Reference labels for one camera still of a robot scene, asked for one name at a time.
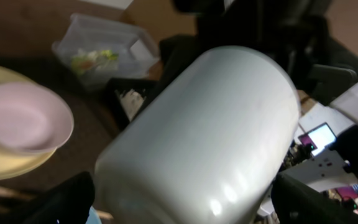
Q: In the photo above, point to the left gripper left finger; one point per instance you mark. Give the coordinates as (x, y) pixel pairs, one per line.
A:
(67, 203)

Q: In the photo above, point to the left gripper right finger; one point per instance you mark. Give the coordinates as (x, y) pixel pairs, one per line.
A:
(297, 203)

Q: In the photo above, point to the pink small bowl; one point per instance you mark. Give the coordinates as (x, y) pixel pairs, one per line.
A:
(33, 119)

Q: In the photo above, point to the white cup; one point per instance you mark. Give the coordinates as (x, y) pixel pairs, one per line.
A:
(207, 148)

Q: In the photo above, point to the rice and shell waste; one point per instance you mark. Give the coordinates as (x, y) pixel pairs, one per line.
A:
(131, 101)

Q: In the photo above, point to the green snack wrapper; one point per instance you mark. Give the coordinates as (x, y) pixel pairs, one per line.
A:
(83, 61)

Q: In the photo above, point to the light blue bowl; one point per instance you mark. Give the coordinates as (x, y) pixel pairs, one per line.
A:
(93, 217)

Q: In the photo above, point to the wooden chopstick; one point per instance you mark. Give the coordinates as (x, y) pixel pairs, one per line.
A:
(11, 193)

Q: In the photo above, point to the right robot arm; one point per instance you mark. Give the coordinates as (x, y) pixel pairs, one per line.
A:
(294, 33)

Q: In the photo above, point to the black waste tray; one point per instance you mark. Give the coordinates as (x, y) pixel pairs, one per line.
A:
(111, 100)

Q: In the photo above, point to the brown serving tray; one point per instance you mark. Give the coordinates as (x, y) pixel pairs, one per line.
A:
(90, 136)

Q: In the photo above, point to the laptop with lit screen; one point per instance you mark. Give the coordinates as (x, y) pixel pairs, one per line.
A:
(319, 138)

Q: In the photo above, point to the yellow round plate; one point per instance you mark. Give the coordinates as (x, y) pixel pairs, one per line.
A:
(11, 164)

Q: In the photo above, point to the clear plastic bin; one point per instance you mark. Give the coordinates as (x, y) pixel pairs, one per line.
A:
(137, 50)

